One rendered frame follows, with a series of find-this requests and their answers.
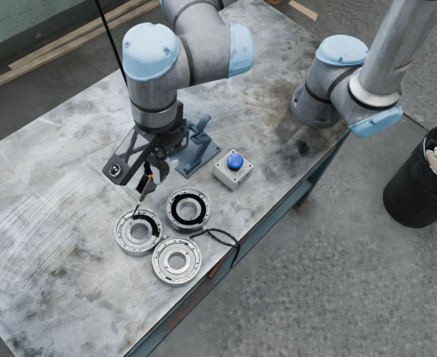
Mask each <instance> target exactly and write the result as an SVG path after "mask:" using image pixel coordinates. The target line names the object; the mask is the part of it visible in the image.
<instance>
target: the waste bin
mask: <svg viewBox="0 0 437 357"><path fill-rule="evenodd" d="M435 147H437V127H435V128H433V129H431V130H430V131H428V132H427V133H426V135H425V136H424V138H423V140H422V141H420V143H418V145H417V146H416V148H415V149H414V151H413V152H412V153H411V156H410V157H409V158H408V160H406V162H405V163H404V164H403V166H402V167H401V168H400V170H399V171H398V172H397V173H396V174H395V175H394V177H393V178H392V179H391V181H390V182H389V183H388V184H387V185H386V187H385V189H384V191H383V202H384V204H385V207H386V209H387V211H388V213H389V214H390V215H391V216H392V217H393V218H394V219H396V221H398V222H399V223H401V224H403V225H405V226H408V227H412V228H422V227H426V226H429V225H430V224H432V223H434V222H436V221H437V173H436V171H435V170H434V169H433V167H432V166H431V164H430V162H429V160H428V158H427V156H426V150H431V151H433V152H435V151H434V148H435Z"/></svg>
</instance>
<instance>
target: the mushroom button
mask: <svg viewBox="0 0 437 357"><path fill-rule="evenodd" d="M243 163H244V159H243V157H242V156H241V155H240V154H236V153H234V154H231V155H229V156H228V158H227V164H228V165H229V166H230V167H232V168H233V169H238V168H240V167H241V166H242V165H243Z"/></svg>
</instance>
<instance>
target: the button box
mask: <svg viewBox="0 0 437 357"><path fill-rule="evenodd" d="M234 153H236V154H239V153H238V152H236V151H235V150H234V149H233V150H232V151H230V152H229V153H228V154H226V155H225V156H224V157H223V158H221V160H219V161H218V162H217V163H216V164H215V165H214V169H213V173H212V174H213V175H214V176H215V177H216V178H218V179H219V180H220V181H221V182H222V183H223V184H224V185H226V187H228V188H229V189H230V190H231V191H232V192H233V191H234V190H235V189H236V188H237V187H238V186H240V185H241V184H242V183H243V182H244V181H245V180H246V179H248V178H249V177H250V175H251V173H252V170H253V167H254V166H253V165H252V164H251V163H249V162H248V161H247V160H246V159H245V158H243V159H244V163H243V165H242V166H241V167H240V168H238V169H233V168H232V167H230V166H229V165H228V164H227V158H228V156H229V155H231V154H234Z"/></svg>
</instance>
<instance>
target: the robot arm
mask: <svg viewBox="0 0 437 357"><path fill-rule="evenodd" d="M236 1H238V0H160V2H161V7H162V9H163V11H164V13H165V14H166V15H167V17H168V19H169V21H170V22H171V24H172V26H173V28H174V30H175V32H176V36H175V35H174V33H173V32H172V31H171V30H170V29H169V28H167V27H166V26H165V25H162V24H157V25H153V24H151V23H142V24H139V25H136V26H135V27H133V28H131V29H130V30H129V31H128V32H127V33H126V35H125V37H124V39H123V69H124V72H125V76H126V80H127V89H128V94H129V99H130V107H131V112H132V116H133V120H134V122H135V125H134V127H133V128H132V129H131V131H130V132H129V133H128V134H127V136H126V137H125V139H124V140H123V141H122V142H121V144H120V146H119V147H118V148H117V149H116V151H115V152H114V153H113V155H112V156H111V158H110V159H109V160H108V161H107V163H106V165H105V166H104V167H103V168H102V172H103V174H104V175H105V176H106V177H107V178H108V179H110V180H111V181H112V182H113V183H114V184H115V185H118V186H126V185H127V184H128V182H129V181H130V179H131V178H132V177H133V176H134V175H135V173H136V172H137V170H138V169H139V168H141V170H142V171H143V173H144V172H148V171H151V170H152V173H153V175H152V177H153V183H155V184H157V185H161V184H162V183H163V182H164V181H165V180H166V177H167V176H168V175H169V174H170V173H171V172H172V171H173V170H174V169H175V168H176V167H177V165H178V160H177V159H176V160H174V161H170V158H168V156H169V155H171V154H172V153H174V152H175V151H176V150H177V149H178V146H179V152H182V151H183V150H184V149H185V148H187V146H188V140H189V129H188V128H186V127H185V126H184V125H183V103H182V102H181V101H179V100H177V90H179V89H184V88H188V87H191V86H196V85H200V84H205V83H208V82H211V81H217V80H221V79H229V78H230V77H233V76H236V75H239V74H243V73H246V72H248V71H249V70H250V69H251V68H252V66H253V64H254V58H255V47H254V41H253V38H252V35H251V33H250V31H249V29H248V28H247V27H246V26H245V25H242V24H241V23H238V24H232V23H230V24H229V25H225V23H224V21H223V20H222V18H221V16H220V15H219V13H218V12H219V11H221V10H222V9H224V8H226V7H228V6H229V5H231V4H233V3H234V2H236ZM436 21H437V0H391V2H390V5H389V7H388V9H387V12H386V14H385V17H384V18H383V20H382V23H381V25H380V28H379V30H378V33H377V35H376V36H375V39H374V41H373V44H372V46H371V48H370V51H368V48H367V47H366V45H365V44H364V43H363V42H361V41H360V40H358V39H356V38H354V37H351V36H347V35H333V36H331V37H328V38H326V39H325V40H324V41H323V42H322V43H321V45H320V46H319V49H318V50H317V51H316V54H315V55H316V56H315V58H314V61H313V63H312V66H311V68H310V71H309V73H308V75H307V78H306V80H305V81H304V82H303V83H302V84H301V85H300V86H299V87H298V88H297V89H296V90H295V92H294V94H293V97H292V98H291V101H290V107H291V110H292V112H293V114H294V115H295V117H296V118H297V119H298V120H299V121H300V122H302V123H304V124H306V125H308V126H310V127H313V128H329V127H331V126H333V125H335V124H336V123H337V122H338V121H339V119H340V118H341V117H342V118H343V119H344V121H345V123H346V124H347V126H348V129H350V130H351V131H352V133H353V134H354V135H355V136H356V137H360V138H364V137H370V136H372V135H375V134H377V133H379V132H381V131H383V130H385V129H386V128H388V127H389V126H391V125H392V124H394V123H395V122H397V121H398V120H399V119H400V118H401V116H402V114H403V111H402V109H401V106H399V105H398V104H397V102H398V100H399V98H400V97H401V95H402V91H403V86H402V80H403V78H404V76H405V74H406V73H407V71H408V69H409V68H410V66H411V64H412V62H413V61H414V59H415V57H416V56H417V54H418V52H419V50H420V49H421V47H422V45H423V44H424V42H425V40H426V39H427V37H428V36H429V33H430V32H431V30H432V28H433V27H434V25H435V24H436ZM180 129H181V130H182V129H184V132H183V133H181V134H180V131H179V130H180ZM185 137H186V143H185V144H184V145H183V146H181V143H182V142H183V139H184V138H185ZM150 164H151V166H150Z"/></svg>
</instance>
